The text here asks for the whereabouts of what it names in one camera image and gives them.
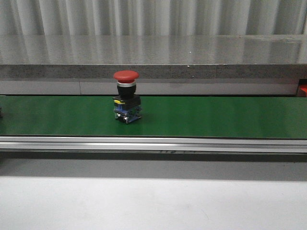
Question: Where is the red plastic tray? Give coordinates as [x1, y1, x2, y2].
[297, 84, 307, 97]

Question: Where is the white panel under ledge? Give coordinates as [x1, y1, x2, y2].
[0, 79, 298, 95]

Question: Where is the aluminium conveyor frame rail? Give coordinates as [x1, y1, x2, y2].
[0, 136, 307, 154]

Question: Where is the green conveyor belt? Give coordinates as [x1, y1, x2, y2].
[0, 96, 307, 138]

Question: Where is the white pleated curtain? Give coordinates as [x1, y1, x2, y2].
[0, 0, 307, 35]

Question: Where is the grey stone counter ledge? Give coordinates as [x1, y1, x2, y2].
[0, 35, 307, 81]

